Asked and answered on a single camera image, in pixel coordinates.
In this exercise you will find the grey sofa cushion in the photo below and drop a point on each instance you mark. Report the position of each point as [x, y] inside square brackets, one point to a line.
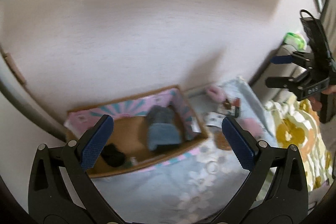
[268, 69]

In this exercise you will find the pink fuzzy sock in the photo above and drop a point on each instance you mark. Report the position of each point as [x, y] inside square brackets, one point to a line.
[216, 93]
[252, 126]

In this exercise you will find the yellow floral bedsheet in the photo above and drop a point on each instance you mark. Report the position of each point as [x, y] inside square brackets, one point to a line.
[295, 122]

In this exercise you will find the grey blue fuzzy sock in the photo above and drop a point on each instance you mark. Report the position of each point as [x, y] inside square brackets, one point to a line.
[162, 131]

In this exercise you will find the brown fuzzy sock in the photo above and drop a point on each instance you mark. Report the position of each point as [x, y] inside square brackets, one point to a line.
[221, 142]

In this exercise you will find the small black object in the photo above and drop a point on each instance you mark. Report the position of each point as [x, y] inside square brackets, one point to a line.
[112, 156]

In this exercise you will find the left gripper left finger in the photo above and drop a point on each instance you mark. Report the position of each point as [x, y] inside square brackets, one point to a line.
[60, 190]

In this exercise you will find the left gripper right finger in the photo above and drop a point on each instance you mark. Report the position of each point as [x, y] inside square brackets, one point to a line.
[275, 191]

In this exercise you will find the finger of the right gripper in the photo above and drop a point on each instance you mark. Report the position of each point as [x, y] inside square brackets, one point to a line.
[298, 82]
[302, 59]

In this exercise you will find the white spotted sock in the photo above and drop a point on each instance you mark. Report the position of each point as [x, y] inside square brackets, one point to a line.
[214, 119]

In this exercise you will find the person right hand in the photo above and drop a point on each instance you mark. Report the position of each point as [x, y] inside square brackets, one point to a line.
[319, 104]

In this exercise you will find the black red small package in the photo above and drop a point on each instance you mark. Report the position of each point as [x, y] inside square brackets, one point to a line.
[230, 108]

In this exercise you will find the cardboard box pink lining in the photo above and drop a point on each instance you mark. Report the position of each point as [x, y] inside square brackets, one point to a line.
[130, 129]

